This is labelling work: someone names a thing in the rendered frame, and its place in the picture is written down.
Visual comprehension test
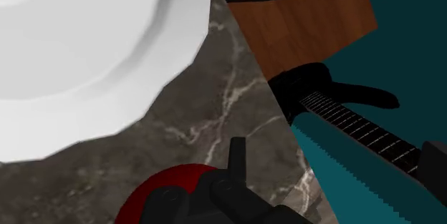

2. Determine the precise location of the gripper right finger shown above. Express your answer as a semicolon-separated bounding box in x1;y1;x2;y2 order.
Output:
208;137;312;224

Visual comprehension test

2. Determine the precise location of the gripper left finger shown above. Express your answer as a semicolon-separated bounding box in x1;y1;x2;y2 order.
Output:
138;185;192;224

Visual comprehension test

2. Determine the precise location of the red round object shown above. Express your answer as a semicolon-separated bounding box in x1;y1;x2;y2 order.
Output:
114;163;219;224

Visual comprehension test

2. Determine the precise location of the black guitar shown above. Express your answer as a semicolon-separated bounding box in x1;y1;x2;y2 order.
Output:
266;62;422;179

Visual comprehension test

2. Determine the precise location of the brown wooden cabinet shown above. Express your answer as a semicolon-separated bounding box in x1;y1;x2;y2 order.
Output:
215;0;379;82

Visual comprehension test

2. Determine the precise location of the white plate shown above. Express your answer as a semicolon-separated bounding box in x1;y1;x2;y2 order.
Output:
0;0;219;164

